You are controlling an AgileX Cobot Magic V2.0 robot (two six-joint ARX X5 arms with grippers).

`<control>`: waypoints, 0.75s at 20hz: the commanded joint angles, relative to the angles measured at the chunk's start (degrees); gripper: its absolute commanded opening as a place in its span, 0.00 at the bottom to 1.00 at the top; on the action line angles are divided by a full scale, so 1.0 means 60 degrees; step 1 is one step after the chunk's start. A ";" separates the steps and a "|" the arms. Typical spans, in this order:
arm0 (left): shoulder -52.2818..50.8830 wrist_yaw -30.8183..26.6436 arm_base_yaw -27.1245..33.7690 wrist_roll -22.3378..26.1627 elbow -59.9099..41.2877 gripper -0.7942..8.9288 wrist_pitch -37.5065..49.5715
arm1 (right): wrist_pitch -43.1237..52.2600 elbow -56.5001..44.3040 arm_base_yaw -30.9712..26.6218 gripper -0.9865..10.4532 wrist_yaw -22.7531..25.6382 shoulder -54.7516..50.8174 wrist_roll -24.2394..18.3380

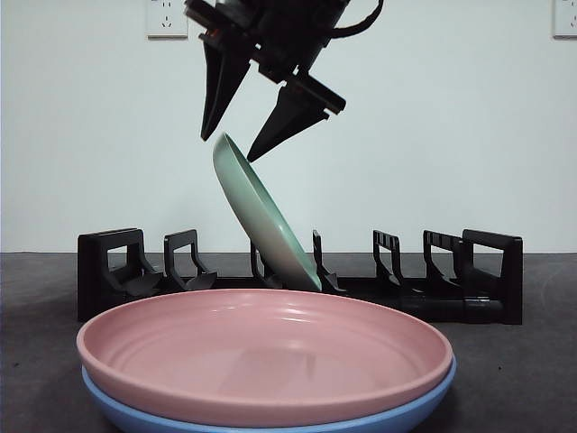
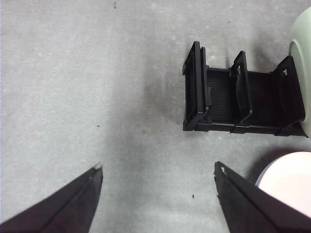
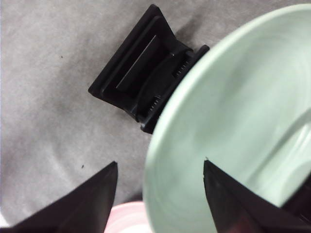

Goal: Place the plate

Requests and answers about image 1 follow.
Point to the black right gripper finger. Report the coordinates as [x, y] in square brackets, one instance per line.
[218, 90]
[288, 119]

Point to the green plate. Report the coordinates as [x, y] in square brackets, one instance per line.
[252, 203]

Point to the pink plate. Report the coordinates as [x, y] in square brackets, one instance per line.
[252, 352]

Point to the blue plate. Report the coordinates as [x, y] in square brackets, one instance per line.
[135, 412]

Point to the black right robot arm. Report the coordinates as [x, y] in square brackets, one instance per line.
[306, 22]

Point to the black plate rack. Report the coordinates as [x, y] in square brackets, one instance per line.
[509, 279]

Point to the white wall socket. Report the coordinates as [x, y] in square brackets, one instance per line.
[167, 20]
[565, 18]

